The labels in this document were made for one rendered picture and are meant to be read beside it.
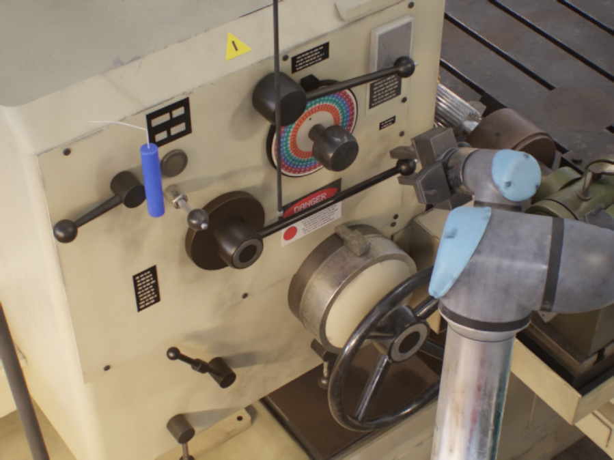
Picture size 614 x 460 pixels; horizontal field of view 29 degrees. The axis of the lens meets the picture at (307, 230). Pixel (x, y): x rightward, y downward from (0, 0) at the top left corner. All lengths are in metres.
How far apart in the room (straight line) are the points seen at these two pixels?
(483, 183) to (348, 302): 0.39
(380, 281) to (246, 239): 0.33
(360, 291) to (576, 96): 1.25
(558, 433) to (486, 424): 2.05
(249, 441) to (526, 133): 0.96
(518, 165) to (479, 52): 1.49
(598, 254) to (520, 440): 2.04
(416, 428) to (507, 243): 1.57
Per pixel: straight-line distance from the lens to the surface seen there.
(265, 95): 1.76
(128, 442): 2.16
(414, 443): 2.97
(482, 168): 1.83
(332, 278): 2.06
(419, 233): 2.25
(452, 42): 3.30
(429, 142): 1.92
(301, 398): 2.85
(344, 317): 2.09
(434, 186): 1.88
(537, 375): 2.57
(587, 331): 2.46
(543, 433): 3.51
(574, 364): 2.50
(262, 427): 2.82
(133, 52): 1.72
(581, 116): 3.09
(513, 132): 2.52
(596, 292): 1.43
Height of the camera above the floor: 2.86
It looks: 44 degrees down
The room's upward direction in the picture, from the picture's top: straight up
